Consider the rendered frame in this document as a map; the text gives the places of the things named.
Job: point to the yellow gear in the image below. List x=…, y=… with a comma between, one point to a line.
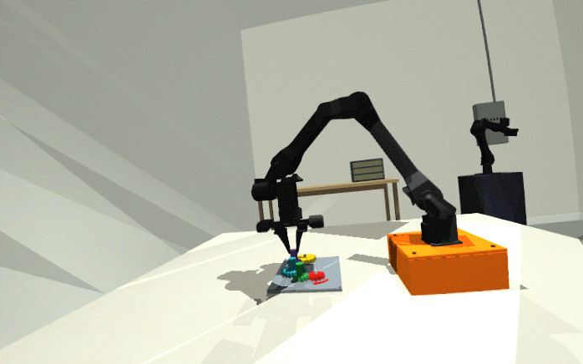
x=309, y=258

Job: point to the green gear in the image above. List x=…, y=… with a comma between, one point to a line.
x=300, y=275

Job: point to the purple gear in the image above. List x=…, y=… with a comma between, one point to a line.
x=293, y=252

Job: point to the red gear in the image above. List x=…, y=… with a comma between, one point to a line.
x=316, y=277

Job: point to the teal gear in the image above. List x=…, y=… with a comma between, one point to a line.
x=290, y=270

